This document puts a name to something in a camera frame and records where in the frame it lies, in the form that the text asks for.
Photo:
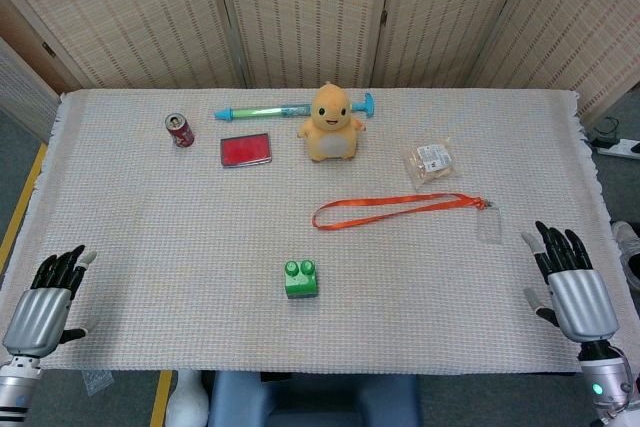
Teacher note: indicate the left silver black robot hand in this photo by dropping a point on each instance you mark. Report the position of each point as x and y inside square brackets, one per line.
[40, 314]

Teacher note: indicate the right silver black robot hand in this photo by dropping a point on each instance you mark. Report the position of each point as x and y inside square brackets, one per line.
[582, 302]

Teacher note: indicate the green toy block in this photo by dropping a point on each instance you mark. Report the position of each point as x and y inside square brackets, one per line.
[300, 279]

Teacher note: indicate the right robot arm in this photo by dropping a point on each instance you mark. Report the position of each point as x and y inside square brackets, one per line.
[602, 382]

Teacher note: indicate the clear plastic bag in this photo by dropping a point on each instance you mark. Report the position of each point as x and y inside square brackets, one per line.
[97, 384]

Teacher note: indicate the clear badge holder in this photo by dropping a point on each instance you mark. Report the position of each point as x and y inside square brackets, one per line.
[490, 227]

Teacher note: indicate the white power strip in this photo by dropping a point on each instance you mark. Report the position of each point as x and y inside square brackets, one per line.
[617, 149]

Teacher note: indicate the white robot body cover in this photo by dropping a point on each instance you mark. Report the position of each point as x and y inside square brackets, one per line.
[187, 402]

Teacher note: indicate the beige woven tablecloth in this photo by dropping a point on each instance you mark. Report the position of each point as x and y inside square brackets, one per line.
[200, 247]

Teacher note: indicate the clear snack bag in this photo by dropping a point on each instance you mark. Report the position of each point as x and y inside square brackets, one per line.
[431, 163]

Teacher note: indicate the woven folding screen panel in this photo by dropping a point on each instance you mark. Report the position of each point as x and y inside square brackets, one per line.
[440, 12]
[125, 12]
[305, 12]
[20, 92]
[580, 22]

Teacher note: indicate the red drink can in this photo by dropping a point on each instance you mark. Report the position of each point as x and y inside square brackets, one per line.
[181, 134]

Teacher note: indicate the red flat card case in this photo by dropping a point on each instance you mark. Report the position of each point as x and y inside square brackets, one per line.
[246, 150]

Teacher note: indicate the blue green water syringe toy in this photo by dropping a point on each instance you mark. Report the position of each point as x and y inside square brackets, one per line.
[250, 112]

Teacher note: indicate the orange dinosaur plush toy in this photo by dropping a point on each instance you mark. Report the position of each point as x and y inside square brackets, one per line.
[332, 132]

